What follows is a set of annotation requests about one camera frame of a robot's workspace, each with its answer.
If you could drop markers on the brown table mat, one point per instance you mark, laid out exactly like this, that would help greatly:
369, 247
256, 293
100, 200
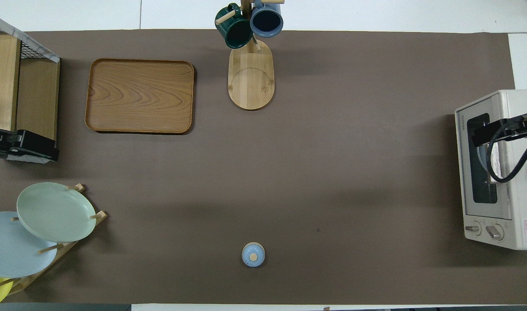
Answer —
289, 172

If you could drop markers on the wooden plate rack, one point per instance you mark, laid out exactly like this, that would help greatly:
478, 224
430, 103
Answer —
101, 215

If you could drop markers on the blue mug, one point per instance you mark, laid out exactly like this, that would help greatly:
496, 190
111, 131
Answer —
266, 19

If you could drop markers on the dark green mug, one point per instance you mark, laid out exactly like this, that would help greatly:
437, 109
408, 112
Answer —
235, 32

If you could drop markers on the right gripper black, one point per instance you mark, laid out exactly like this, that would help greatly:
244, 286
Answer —
525, 127

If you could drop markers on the pale green racked plate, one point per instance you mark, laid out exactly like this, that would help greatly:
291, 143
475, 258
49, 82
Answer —
55, 211

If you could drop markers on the light blue racked plate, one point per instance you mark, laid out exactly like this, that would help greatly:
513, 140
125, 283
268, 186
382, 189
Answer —
12, 250

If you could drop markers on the cream toaster oven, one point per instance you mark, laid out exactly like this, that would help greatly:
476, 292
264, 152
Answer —
522, 203

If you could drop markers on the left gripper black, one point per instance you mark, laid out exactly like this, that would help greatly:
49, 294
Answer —
4, 142

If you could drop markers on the wooden stepped shelf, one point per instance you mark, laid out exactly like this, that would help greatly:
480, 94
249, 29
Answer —
38, 99

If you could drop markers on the blue lid with wooden knob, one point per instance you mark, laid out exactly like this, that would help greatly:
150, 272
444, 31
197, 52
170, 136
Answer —
253, 255

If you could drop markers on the wooden mug tree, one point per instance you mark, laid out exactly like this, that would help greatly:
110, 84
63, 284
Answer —
250, 82

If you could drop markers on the wooden serving tray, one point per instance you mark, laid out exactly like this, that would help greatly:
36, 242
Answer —
138, 95

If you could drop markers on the grey cloth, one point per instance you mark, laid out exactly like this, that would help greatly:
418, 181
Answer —
30, 42

